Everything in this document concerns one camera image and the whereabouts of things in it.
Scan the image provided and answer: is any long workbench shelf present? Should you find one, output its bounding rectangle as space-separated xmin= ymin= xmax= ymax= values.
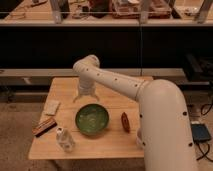
xmin=0 ymin=0 xmax=213 ymax=27

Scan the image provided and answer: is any brown wooden disc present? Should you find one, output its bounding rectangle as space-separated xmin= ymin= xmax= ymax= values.
xmin=121 ymin=112 xmax=130 ymax=133

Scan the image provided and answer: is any wooden table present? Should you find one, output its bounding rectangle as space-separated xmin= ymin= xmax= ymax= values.
xmin=29 ymin=77 xmax=144 ymax=160

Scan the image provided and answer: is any black foot pedal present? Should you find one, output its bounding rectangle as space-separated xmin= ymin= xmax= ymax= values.
xmin=191 ymin=124 xmax=212 ymax=143

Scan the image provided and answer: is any brown black eraser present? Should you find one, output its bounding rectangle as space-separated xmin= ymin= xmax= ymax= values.
xmin=32 ymin=118 xmax=57 ymax=137

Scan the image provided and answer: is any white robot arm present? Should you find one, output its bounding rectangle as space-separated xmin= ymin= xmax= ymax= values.
xmin=73 ymin=55 xmax=198 ymax=171

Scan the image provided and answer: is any green ceramic bowl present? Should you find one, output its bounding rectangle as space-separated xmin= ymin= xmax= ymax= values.
xmin=75 ymin=104 xmax=109 ymax=136

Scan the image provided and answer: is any black cable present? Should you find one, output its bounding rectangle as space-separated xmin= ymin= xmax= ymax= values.
xmin=187 ymin=102 xmax=213 ymax=162

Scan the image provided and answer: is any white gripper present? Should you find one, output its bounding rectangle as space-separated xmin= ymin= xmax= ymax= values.
xmin=73 ymin=78 xmax=100 ymax=102

